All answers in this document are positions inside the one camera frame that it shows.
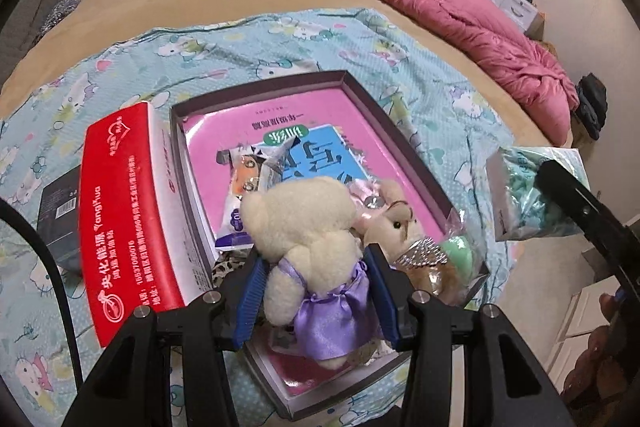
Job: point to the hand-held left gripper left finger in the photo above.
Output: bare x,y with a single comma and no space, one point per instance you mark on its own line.
250,302

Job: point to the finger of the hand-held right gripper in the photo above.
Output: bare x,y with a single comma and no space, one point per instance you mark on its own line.
575,197

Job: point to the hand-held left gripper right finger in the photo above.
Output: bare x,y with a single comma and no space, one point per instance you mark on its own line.
385,302

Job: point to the leopard print scrunchie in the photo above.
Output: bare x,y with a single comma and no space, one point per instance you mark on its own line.
225,274

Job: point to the teal tissue pack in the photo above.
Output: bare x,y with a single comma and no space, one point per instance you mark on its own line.
515,192

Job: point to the green sponge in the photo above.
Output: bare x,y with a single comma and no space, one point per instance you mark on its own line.
457,257

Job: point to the snack packet with cartoon face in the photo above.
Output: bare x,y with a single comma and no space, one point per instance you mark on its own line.
235,217

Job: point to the plush bear silver dress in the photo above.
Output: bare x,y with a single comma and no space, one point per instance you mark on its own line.
400,217

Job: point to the plush bear purple dress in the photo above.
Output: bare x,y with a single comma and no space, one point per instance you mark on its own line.
300,217

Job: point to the pink cloth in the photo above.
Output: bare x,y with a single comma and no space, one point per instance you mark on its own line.
362,202

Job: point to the dark cardboard box tray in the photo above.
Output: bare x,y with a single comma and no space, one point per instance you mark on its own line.
395,132

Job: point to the person's right hand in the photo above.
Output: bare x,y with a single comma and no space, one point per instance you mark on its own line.
595,347

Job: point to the black bag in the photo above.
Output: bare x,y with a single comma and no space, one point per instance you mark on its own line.
592,107

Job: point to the red tissue box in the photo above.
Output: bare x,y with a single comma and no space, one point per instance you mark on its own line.
125,207

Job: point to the pink book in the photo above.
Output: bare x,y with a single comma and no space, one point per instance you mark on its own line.
225,127

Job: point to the small black box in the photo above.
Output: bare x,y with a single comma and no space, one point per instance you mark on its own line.
60,217

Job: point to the pink quilt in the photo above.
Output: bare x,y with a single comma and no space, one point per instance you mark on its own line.
450,7

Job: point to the light blue printed blanket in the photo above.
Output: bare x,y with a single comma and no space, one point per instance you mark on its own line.
300,37

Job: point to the dark floral cloth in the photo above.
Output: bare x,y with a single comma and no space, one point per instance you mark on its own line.
57,19

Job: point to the grey quilted sofa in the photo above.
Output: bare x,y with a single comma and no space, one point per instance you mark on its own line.
25,17

